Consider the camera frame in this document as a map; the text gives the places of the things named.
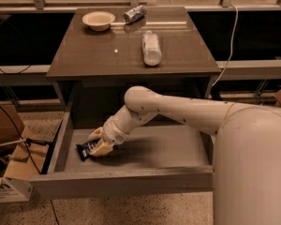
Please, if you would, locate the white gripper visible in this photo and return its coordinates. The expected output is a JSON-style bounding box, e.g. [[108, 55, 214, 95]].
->
[[88, 116, 127, 158]]

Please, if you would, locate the dark blue rxbar wrapper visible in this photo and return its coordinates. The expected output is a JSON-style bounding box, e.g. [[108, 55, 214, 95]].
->
[[76, 140, 97, 161]]

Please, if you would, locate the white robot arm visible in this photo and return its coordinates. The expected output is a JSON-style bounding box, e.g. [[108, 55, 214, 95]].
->
[[88, 86, 281, 225]]

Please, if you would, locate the open grey top drawer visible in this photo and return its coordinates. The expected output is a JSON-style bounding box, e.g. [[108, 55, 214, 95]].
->
[[29, 82, 214, 200]]

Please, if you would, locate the open cardboard box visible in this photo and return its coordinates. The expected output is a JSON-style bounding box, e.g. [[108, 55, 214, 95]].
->
[[0, 105, 49, 203]]

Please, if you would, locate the white plastic bottle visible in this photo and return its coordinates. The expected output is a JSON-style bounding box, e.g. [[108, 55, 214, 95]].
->
[[141, 30, 162, 67]]

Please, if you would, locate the white bowl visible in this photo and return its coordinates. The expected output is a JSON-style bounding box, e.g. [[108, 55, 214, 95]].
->
[[82, 11, 115, 32]]

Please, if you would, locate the silver crushed can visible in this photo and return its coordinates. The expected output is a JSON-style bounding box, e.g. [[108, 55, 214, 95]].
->
[[123, 5, 147, 24]]

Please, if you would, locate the black cable on floor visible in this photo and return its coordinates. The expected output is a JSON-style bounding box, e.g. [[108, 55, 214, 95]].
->
[[0, 100, 61, 225]]

